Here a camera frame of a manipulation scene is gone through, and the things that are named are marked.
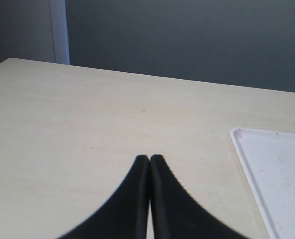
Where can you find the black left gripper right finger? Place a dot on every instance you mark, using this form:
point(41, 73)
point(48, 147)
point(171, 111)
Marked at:
point(175, 214)

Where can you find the white rectangular plastic tray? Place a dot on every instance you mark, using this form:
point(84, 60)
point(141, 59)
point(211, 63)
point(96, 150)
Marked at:
point(268, 161)

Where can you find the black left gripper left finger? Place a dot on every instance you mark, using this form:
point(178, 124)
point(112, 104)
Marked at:
point(125, 214)

